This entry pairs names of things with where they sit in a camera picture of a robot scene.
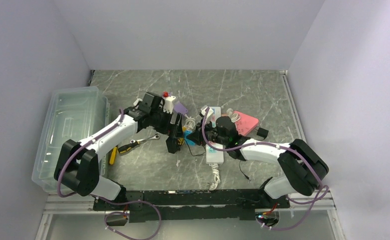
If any purple flat box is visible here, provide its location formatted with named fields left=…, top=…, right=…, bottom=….
left=173, top=101, right=188, bottom=115

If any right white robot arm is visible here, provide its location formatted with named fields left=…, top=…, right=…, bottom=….
left=188, top=116, right=329, bottom=208

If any small white power strip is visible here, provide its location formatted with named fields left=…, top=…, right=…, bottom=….
left=133, top=98, right=142, bottom=107

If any black cube adapter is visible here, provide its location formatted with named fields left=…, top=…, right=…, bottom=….
left=166, top=137, right=181, bottom=154

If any silver ratchet wrench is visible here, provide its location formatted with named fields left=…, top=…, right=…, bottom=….
left=147, top=133, right=160, bottom=141

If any white long power strip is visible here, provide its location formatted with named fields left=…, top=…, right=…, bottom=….
left=201, top=106, right=225, bottom=165

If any black base frame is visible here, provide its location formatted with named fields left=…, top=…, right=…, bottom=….
left=93, top=188, right=290, bottom=223

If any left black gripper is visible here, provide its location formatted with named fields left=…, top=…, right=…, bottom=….
left=150, top=106, right=184, bottom=138

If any white power cable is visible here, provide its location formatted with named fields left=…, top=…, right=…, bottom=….
left=183, top=107, right=242, bottom=133

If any clear plastic storage bin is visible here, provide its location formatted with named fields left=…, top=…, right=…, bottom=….
left=32, top=86, right=110, bottom=194

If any black power adapter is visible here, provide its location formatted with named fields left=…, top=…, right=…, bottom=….
left=256, top=127, right=269, bottom=139

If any blue cube socket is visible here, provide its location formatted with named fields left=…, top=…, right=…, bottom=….
left=184, top=130, right=199, bottom=147

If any black yellow screwdriver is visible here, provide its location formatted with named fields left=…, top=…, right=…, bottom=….
left=117, top=139, right=145, bottom=154

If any pink triangular power strip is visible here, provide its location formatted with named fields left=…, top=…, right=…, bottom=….
left=235, top=111, right=259, bottom=136

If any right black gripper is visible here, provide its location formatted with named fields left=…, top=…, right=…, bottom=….
left=187, top=118, right=228, bottom=146

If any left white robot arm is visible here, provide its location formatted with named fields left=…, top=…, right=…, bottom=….
left=54, top=92, right=184, bottom=210

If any yellow black small tool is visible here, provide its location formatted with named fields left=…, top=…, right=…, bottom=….
left=109, top=146, right=118, bottom=166

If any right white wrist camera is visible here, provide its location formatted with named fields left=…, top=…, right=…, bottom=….
left=199, top=105, right=214, bottom=122

